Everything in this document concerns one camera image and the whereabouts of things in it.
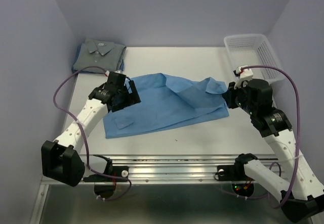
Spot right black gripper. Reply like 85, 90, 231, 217
222, 79, 257, 115

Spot light blue long sleeve shirt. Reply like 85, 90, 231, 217
103, 73, 229, 139

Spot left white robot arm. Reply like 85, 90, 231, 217
41, 72, 141, 187

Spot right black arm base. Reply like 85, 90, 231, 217
214, 165, 251, 182

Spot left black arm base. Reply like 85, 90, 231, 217
83, 165, 129, 183

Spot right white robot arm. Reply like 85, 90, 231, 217
217, 79, 323, 223

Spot white plastic basket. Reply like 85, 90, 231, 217
223, 34, 282, 71

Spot folded grey shirt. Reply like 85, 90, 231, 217
72, 38, 127, 73

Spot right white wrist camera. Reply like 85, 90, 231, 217
233, 65, 254, 89

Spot aluminium rail frame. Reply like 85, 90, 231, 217
30, 84, 319, 224

